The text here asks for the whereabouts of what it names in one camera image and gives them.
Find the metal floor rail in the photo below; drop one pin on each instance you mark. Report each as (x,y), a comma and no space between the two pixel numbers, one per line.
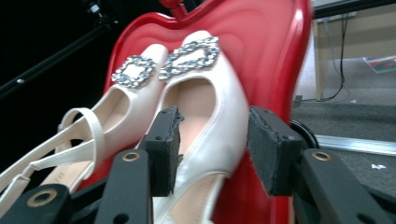
(358,145)

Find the red and black shoe rack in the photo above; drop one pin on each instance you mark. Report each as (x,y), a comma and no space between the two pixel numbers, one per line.
(264,62)

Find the black tripod stand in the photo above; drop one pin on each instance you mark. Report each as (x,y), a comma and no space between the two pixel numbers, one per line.
(62,53)

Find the light wooden cabinet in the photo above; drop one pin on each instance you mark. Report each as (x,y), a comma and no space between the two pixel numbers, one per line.
(367,34)

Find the white buckled shoe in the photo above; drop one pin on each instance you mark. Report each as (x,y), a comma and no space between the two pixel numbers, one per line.
(140,102)
(224,109)

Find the white paper scrap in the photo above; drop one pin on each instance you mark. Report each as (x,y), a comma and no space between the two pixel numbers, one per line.
(378,166)

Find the red and green sheet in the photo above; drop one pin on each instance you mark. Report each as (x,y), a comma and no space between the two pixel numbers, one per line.
(381,63)

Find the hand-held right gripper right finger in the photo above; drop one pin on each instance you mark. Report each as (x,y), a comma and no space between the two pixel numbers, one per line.
(272,155)

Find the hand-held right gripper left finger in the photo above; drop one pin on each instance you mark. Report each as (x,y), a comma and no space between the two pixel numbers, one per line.
(163,149)

